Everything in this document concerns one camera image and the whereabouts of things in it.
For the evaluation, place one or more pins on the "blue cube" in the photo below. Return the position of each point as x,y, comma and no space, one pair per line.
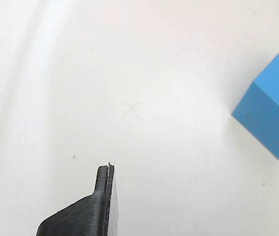
269,108

